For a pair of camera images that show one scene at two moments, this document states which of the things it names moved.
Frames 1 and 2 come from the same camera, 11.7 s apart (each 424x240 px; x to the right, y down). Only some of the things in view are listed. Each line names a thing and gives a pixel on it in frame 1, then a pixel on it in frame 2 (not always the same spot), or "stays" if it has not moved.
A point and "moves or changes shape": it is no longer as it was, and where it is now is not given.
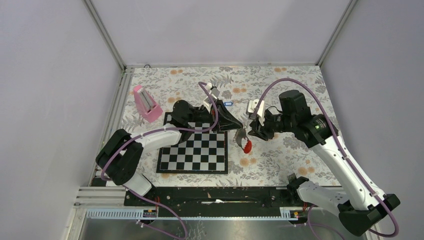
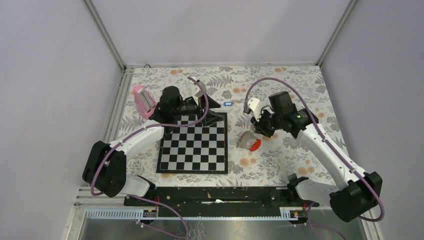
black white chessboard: [200, 152] stays
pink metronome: [147, 108] stays
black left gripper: [153, 91] stays
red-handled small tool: [240, 134] moves or changes shape
